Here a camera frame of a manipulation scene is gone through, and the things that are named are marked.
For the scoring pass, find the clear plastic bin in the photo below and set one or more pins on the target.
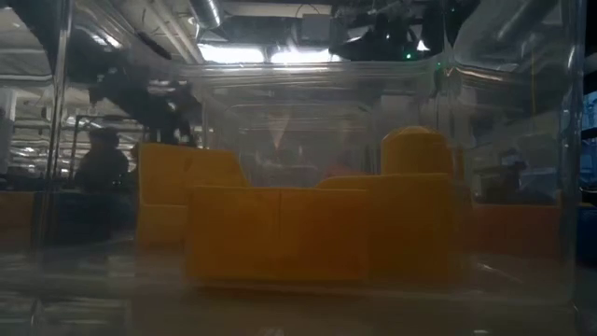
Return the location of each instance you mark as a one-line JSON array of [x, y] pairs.
[[298, 112], [140, 303]]

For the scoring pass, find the orange toy block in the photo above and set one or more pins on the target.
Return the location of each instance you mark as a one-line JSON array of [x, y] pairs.
[[517, 231], [16, 219]]

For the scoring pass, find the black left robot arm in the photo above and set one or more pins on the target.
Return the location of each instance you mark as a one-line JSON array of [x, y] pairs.
[[116, 56]]

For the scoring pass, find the person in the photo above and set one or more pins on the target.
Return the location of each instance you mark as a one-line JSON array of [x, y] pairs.
[[100, 163]]

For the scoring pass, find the blue toy block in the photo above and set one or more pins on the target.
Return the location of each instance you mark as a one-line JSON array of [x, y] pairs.
[[588, 233], [88, 219]]

